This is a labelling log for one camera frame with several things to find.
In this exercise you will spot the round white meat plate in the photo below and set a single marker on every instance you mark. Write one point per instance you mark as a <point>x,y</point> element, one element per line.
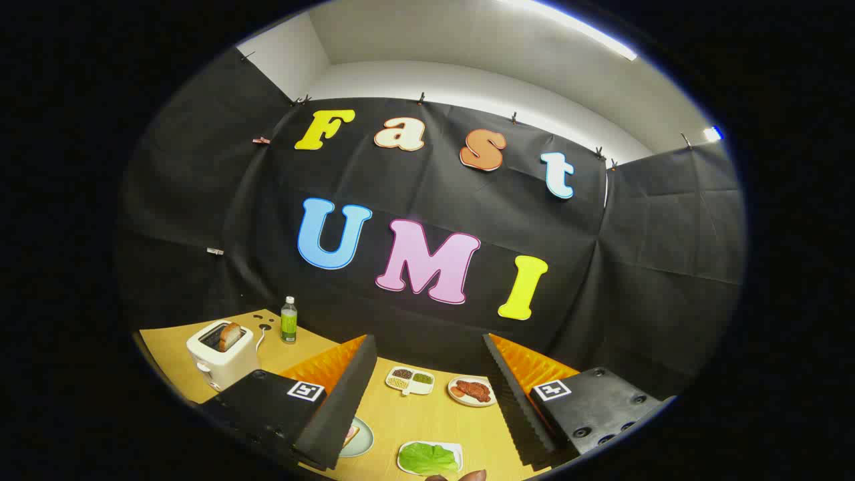
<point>467,403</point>

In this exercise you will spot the rounded white plate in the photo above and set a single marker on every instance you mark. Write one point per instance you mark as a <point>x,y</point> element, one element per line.
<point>455,447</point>

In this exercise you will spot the toasted bread slice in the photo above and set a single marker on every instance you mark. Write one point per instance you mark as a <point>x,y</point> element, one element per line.
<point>230,336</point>

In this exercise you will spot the brown meat piece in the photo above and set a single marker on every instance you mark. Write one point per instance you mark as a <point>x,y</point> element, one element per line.
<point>474,389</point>

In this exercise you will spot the divided white bean dish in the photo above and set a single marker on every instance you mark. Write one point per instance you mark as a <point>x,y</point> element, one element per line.
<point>409,388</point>

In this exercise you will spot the bread slice with ham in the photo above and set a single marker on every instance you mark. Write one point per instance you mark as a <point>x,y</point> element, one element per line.
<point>351,435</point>

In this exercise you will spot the green label water bottle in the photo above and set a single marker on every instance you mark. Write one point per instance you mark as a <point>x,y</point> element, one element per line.
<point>288,324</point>

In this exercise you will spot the white toaster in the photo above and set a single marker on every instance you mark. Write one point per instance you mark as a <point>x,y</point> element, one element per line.
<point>230,369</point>

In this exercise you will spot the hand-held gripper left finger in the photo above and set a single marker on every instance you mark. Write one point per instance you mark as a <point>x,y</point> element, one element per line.
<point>340,414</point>

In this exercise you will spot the green lettuce leaf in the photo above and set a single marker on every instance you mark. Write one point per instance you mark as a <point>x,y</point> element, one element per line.
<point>427,459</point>

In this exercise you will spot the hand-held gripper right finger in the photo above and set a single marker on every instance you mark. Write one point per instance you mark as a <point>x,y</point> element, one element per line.
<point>518,414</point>

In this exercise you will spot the pale green plate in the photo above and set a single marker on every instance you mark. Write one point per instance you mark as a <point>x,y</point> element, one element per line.
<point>364,444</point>

